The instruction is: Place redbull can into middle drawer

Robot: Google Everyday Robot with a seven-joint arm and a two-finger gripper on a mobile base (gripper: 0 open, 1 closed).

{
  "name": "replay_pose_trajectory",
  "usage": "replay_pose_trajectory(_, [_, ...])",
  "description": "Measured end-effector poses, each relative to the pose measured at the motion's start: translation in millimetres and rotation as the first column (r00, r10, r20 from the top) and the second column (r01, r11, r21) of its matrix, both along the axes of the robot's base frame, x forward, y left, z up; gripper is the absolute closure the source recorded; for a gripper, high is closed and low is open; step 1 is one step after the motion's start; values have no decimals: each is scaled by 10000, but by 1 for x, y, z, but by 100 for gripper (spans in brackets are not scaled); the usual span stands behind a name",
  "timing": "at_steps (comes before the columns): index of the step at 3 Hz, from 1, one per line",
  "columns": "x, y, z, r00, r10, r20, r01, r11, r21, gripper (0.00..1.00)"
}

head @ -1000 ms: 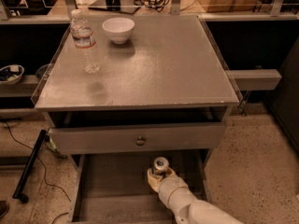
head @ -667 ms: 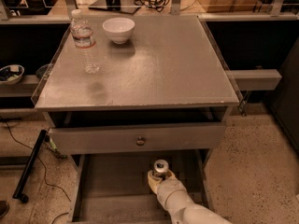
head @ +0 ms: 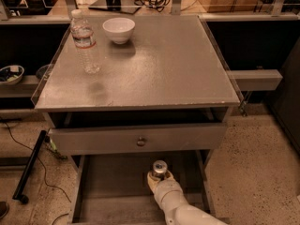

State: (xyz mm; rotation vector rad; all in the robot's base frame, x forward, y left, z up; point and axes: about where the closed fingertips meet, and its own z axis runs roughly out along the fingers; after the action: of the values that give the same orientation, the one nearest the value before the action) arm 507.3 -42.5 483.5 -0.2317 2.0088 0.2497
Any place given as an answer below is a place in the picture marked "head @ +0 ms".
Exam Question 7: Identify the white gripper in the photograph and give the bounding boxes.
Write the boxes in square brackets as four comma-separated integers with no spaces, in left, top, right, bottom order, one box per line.
[147,171,186,212]

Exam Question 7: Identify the red bull can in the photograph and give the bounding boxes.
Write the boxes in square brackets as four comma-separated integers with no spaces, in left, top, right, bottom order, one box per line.
[151,160,168,179]

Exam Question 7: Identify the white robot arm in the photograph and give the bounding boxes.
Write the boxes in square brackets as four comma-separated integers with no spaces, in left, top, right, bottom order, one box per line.
[147,172,227,225]

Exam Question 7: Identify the top drawer with knob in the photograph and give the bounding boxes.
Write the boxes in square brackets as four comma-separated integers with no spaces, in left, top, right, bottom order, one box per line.
[50,123,227,156]

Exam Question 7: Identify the open middle drawer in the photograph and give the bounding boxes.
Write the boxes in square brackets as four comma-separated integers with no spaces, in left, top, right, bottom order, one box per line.
[67,151,229,225]

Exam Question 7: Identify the grey wooden drawer cabinet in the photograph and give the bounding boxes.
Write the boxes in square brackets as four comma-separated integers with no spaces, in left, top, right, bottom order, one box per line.
[31,14,244,225]

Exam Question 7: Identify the grey side shelf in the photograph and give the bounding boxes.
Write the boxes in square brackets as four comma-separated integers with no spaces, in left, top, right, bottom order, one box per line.
[227,69,282,91]

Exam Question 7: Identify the black bar on floor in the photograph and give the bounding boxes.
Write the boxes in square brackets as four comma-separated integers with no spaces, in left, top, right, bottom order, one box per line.
[12,130,47,204]

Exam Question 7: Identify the white ceramic bowl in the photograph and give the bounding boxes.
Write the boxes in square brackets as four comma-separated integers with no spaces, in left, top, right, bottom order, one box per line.
[102,17,135,44]

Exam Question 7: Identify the dark shoe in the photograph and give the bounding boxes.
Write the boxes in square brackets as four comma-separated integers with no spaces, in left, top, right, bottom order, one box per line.
[0,202,9,218]

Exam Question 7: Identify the clear plastic water bottle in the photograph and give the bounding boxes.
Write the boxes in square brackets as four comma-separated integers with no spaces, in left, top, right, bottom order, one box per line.
[70,9,100,74]

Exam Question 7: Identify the bowl with dark items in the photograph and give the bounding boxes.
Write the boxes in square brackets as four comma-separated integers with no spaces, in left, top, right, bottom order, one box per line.
[0,65,24,85]

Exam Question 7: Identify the black floor cable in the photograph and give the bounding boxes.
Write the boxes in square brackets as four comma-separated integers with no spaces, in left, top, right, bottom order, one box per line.
[0,117,73,225]

